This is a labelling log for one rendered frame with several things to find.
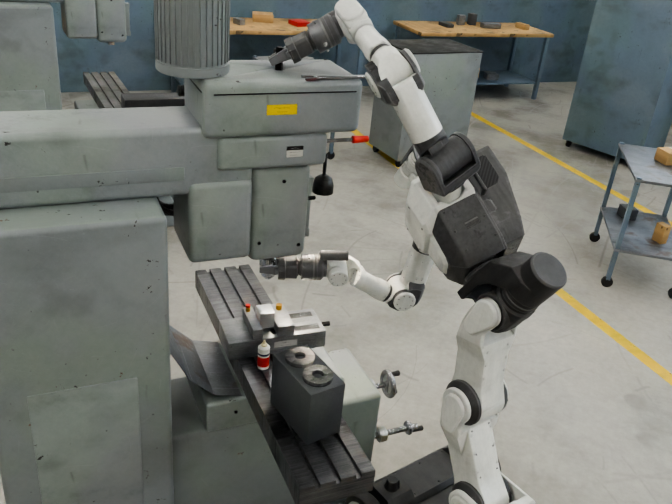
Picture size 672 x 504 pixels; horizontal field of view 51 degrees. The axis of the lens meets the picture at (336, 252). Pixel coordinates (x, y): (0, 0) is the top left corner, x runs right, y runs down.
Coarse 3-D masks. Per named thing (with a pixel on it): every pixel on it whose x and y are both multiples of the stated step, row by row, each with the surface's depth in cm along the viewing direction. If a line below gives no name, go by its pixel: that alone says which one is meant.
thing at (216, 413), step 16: (224, 352) 256; (320, 352) 261; (336, 368) 253; (192, 384) 248; (208, 400) 232; (224, 400) 233; (240, 400) 234; (208, 416) 232; (224, 416) 235; (240, 416) 237
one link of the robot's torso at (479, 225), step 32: (480, 160) 206; (416, 192) 201; (480, 192) 202; (512, 192) 202; (416, 224) 205; (448, 224) 197; (480, 224) 198; (512, 224) 199; (448, 256) 199; (480, 256) 197
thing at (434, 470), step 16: (448, 448) 255; (416, 464) 249; (432, 464) 250; (448, 464) 250; (384, 480) 238; (400, 480) 239; (416, 480) 242; (432, 480) 243; (448, 480) 244; (384, 496) 232; (400, 496) 233; (416, 496) 236; (432, 496) 239; (448, 496) 240
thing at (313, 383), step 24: (288, 360) 209; (312, 360) 210; (288, 384) 208; (312, 384) 201; (336, 384) 203; (288, 408) 211; (312, 408) 200; (336, 408) 206; (312, 432) 205; (336, 432) 211
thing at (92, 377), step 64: (0, 256) 174; (64, 256) 180; (128, 256) 187; (0, 320) 181; (64, 320) 189; (128, 320) 196; (0, 384) 190; (64, 384) 198; (128, 384) 206; (0, 448) 199; (64, 448) 207; (128, 448) 217
